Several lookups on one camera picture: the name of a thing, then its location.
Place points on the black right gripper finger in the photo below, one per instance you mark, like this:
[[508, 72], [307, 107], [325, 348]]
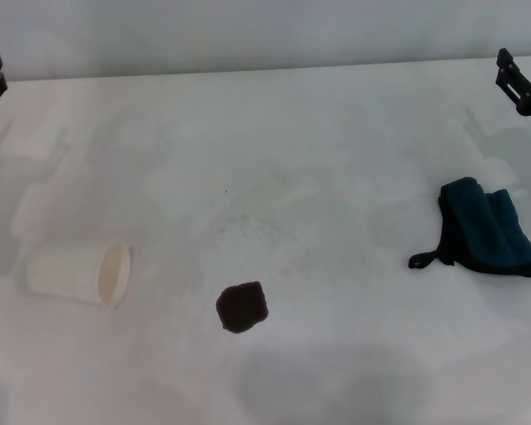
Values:
[[515, 86]]

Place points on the blue rag with black loop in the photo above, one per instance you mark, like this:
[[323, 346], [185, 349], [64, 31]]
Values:
[[491, 230]]

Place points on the white paper cup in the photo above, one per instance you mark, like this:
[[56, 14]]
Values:
[[66, 276]]

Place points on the black water stain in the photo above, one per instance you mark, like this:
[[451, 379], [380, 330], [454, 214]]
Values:
[[242, 306]]

